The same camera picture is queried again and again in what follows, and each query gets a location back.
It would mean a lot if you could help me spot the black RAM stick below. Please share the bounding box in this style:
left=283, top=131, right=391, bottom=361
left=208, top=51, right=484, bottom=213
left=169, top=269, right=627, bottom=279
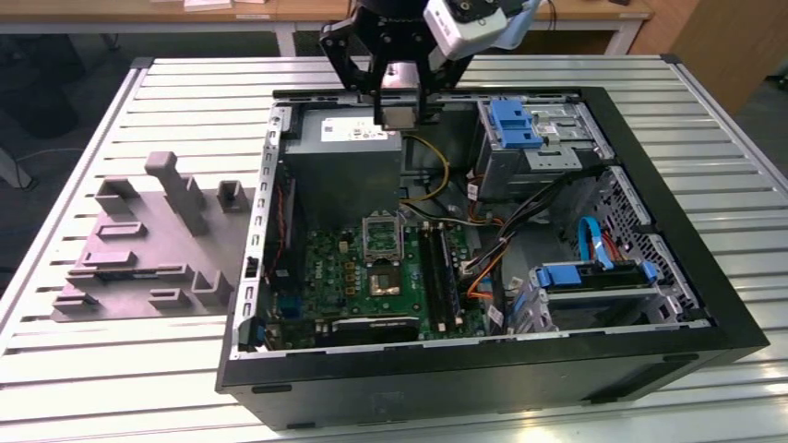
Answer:
left=432, top=224, right=468, bottom=327

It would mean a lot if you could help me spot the metal socket cover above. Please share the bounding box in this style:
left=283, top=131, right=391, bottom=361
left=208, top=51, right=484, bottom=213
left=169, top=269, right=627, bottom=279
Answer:
left=363, top=212, right=407, bottom=263

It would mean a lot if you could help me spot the metal disk bay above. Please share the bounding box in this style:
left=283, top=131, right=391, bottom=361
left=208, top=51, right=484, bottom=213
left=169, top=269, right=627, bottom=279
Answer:
left=528, top=257, right=709, bottom=334

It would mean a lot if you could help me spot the blue SATA wire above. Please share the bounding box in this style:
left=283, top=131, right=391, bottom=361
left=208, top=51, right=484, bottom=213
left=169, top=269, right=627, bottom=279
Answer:
left=576, top=216, right=617, bottom=272

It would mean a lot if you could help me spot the black graphics card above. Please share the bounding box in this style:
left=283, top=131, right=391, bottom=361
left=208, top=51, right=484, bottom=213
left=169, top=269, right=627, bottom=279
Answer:
left=329, top=316, right=420, bottom=345

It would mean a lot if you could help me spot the white wrist camera black plate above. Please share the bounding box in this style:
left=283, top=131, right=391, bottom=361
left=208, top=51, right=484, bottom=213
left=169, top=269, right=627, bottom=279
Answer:
left=421, top=0, right=513, bottom=62

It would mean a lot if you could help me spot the metal drive cage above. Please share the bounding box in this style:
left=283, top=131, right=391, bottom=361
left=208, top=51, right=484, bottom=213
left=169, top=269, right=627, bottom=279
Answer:
left=476, top=99, right=617, bottom=202

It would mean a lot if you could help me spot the silver CPU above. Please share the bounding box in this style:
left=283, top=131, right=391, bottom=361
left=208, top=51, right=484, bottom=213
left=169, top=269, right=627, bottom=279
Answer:
left=379, top=107, right=416, bottom=132

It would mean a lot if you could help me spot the CPU socket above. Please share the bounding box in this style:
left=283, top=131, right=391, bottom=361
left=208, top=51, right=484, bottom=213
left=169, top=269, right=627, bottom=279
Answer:
left=364, top=261, right=409, bottom=300

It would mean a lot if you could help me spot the red black twisted wire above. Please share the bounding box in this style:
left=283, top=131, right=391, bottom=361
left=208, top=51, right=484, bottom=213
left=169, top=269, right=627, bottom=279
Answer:
left=264, top=182, right=295, bottom=282

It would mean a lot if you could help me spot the grey power supply unit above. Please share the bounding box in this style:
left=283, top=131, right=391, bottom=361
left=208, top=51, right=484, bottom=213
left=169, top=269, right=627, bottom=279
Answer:
left=280, top=106, right=405, bottom=218

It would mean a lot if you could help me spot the grey parts rack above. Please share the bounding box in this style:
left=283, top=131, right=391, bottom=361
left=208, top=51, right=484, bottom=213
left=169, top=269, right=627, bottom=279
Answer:
left=48, top=150, right=259, bottom=324

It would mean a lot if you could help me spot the black PC case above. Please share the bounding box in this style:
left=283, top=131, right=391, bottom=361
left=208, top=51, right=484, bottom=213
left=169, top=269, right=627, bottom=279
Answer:
left=213, top=85, right=772, bottom=433

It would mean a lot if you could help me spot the hard disk in blue carrier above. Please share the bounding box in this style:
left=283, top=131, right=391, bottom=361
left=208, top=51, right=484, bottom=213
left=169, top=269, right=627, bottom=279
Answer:
left=533, top=259, right=661, bottom=293

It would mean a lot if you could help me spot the black cable bundle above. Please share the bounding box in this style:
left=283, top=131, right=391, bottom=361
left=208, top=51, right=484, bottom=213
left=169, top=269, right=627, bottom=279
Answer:
left=460, top=165, right=603, bottom=278

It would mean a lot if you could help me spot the wooden cabinet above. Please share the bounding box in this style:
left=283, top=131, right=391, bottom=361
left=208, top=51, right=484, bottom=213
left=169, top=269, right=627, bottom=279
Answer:
left=628, top=0, right=788, bottom=116

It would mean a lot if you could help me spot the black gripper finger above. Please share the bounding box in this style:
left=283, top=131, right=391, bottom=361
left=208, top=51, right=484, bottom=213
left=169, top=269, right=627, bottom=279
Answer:
left=415, top=26, right=475, bottom=127
left=317, top=21, right=391, bottom=127

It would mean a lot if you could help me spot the green motherboard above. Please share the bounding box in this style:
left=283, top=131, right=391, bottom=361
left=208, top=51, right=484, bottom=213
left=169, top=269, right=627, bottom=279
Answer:
left=261, top=215, right=489, bottom=350

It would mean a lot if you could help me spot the blue disk carrier empty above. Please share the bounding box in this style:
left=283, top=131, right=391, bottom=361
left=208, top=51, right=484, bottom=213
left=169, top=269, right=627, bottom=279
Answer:
left=489, top=99, right=547, bottom=151

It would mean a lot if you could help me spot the yellow wire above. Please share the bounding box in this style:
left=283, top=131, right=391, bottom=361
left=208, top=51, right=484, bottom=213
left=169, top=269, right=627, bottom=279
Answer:
left=399, top=133, right=451, bottom=203

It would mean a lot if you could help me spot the orange wire bundle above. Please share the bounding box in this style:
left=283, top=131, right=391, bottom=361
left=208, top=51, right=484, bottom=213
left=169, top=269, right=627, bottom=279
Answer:
left=465, top=239, right=512, bottom=304

